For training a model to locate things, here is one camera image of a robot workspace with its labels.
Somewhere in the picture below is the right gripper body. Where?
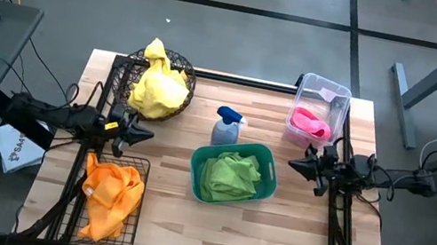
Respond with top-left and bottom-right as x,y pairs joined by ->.
307,142 -> 344,201

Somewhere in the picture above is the round black wire basket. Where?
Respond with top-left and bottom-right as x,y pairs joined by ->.
106,40 -> 202,129

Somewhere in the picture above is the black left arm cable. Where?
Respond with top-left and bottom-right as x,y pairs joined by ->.
62,75 -> 109,115

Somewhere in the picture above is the black metal rig frame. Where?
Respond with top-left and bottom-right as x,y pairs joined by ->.
10,40 -> 419,245

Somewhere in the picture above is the rectangular black wire basket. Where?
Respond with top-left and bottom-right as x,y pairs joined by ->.
55,145 -> 153,245

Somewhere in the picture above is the green plastic basket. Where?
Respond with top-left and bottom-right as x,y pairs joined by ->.
182,131 -> 285,217

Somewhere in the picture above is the clear plastic bin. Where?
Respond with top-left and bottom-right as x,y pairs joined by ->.
280,69 -> 356,158

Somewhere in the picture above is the spray bottle with blue trigger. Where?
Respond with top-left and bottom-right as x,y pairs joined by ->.
210,103 -> 250,151

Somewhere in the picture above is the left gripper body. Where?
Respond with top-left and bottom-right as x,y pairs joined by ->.
98,100 -> 142,162

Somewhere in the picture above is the grey table leg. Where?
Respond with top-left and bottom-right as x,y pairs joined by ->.
378,48 -> 437,155

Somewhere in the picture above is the pink paper label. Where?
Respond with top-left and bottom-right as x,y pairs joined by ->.
315,86 -> 338,105

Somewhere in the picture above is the yellow microfiber towel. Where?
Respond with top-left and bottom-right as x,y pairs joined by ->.
139,36 -> 179,88
124,63 -> 194,126

